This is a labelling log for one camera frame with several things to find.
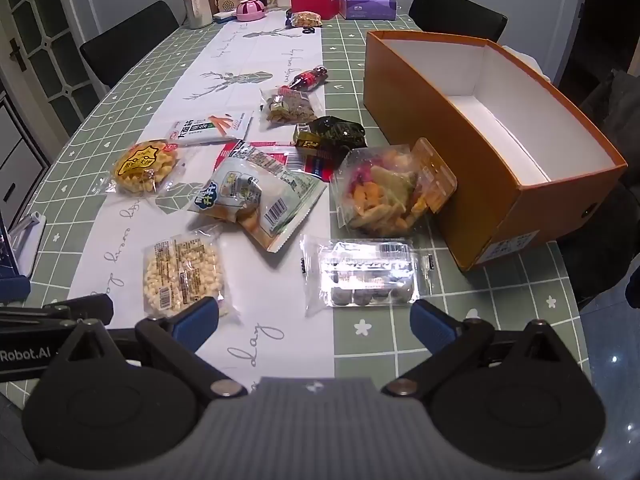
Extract red snack packet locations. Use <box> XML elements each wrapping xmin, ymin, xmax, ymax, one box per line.
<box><xmin>214</xmin><ymin>140</ymin><xmax>341</xmax><ymax>182</ymax></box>

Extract round yellow snack packet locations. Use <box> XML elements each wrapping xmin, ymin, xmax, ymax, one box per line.
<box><xmin>97</xmin><ymin>137</ymin><xmax>188</xmax><ymax>198</ymax></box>

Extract small bag of nuts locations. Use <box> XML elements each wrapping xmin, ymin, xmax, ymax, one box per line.
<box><xmin>286</xmin><ymin>10</ymin><xmax>323</xmax><ymax>28</ymax></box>

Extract pale corn puff packet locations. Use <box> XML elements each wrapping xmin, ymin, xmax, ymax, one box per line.
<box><xmin>141</xmin><ymin>232</ymin><xmax>231</xmax><ymax>318</ymax></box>

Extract pink round gadget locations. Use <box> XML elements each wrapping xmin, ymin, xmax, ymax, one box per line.
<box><xmin>235</xmin><ymin>0</ymin><xmax>266</xmax><ymax>22</ymax></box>

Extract white table runner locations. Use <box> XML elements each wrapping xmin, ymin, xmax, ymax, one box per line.
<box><xmin>67</xmin><ymin>22</ymin><xmax>336</xmax><ymax>381</ymax></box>

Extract black chair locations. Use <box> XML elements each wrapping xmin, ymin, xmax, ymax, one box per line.
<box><xmin>79</xmin><ymin>0</ymin><xmax>180</xmax><ymax>93</ymax></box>
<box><xmin>407</xmin><ymin>0</ymin><xmax>508</xmax><ymax>43</ymax></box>

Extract white metal stand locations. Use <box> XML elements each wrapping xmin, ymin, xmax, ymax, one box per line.
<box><xmin>7</xmin><ymin>212</ymin><xmax>47</xmax><ymax>277</ymax></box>

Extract green checked tablecloth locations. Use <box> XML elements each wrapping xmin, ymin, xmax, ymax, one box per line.
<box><xmin>0</xmin><ymin>10</ymin><xmax>591</xmax><ymax>461</ymax></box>

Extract white packet with orange sticks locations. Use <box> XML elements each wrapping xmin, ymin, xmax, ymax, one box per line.
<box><xmin>166</xmin><ymin>110</ymin><xmax>254</xmax><ymax>147</ymax></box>

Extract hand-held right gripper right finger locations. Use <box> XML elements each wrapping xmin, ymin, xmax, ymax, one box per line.
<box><xmin>382</xmin><ymin>300</ymin><xmax>585</xmax><ymax>399</ymax></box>

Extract dark green snack packet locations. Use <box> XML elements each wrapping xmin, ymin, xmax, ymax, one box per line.
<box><xmin>292</xmin><ymin>116</ymin><xmax>366</xmax><ymax>161</ymax></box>

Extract white folded cloth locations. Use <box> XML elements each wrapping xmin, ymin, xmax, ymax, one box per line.
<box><xmin>505</xmin><ymin>45</ymin><xmax>553</xmax><ymax>82</ymax></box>

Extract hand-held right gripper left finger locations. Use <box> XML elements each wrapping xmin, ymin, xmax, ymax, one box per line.
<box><xmin>54</xmin><ymin>296</ymin><xmax>248</xmax><ymax>402</ymax></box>

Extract clear bag of beige snacks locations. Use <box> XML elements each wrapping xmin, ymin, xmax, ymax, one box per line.
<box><xmin>260</xmin><ymin>87</ymin><xmax>326</xmax><ymax>127</ymax></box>

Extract clear bag of vegetable chips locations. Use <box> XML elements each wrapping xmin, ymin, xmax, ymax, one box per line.
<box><xmin>330</xmin><ymin>137</ymin><xmax>458</xmax><ymax>236</ymax></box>

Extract grey cabinet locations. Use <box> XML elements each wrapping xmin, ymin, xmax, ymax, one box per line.
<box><xmin>0</xmin><ymin>90</ymin><xmax>51</xmax><ymax>211</ymax></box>

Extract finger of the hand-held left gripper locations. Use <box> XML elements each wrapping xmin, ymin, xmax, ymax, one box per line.
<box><xmin>0</xmin><ymin>294</ymin><xmax>115</xmax><ymax>330</ymax></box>

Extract orange cardboard box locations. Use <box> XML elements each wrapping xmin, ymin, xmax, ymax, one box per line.
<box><xmin>362</xmin><ymin>30</ymin><xmax>628</xmax><ymax>272</ymax></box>

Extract small cola bottle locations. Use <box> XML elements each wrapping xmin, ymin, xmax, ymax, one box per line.
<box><xmin>286</xmin><ymin>66</ymin><xmax>330</xmax><ymax>92</ymax></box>

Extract white glazed door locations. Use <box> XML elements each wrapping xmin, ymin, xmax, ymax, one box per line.
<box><xmin>0</xmin><ymin>0</ymin><xmax>116</xmax><ymax>126</ymax></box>

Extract clear packet of chocolate balls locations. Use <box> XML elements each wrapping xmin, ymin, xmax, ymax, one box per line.
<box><xmin>299</xmin><ymin>234</ymin><xmax>433</xmax><ymax>317</ymax></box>

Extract green and white snack bag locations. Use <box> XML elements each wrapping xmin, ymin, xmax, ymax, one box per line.
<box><xmin>187</xmin><ymin>147</ymin><xmax>328</xmax><ymax>253</ymax></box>

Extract purple tissue box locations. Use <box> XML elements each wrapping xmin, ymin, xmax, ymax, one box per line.
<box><xmin>339</xmin><ymin>0</ymin><xmax>398</xmax><ymax>21</ymax></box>

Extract dark jacket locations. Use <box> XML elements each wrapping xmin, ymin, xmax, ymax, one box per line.
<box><xmin>555</xmin><ymin>67</ymin><xmax>640</xmax><ymax>311</ymax></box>

